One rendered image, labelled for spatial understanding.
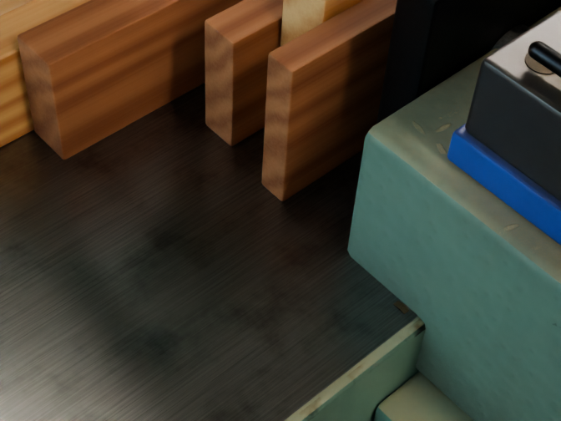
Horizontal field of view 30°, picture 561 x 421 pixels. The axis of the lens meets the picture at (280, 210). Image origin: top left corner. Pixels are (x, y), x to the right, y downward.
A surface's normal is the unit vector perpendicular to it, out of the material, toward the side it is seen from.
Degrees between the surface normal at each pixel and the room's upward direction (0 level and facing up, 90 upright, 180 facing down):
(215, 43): 90
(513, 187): 90
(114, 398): 0
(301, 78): 90
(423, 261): 90
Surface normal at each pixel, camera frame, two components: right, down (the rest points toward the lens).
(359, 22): 0.05, -0.65
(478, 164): -0.74, 0.48
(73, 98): 0.67, 0.59
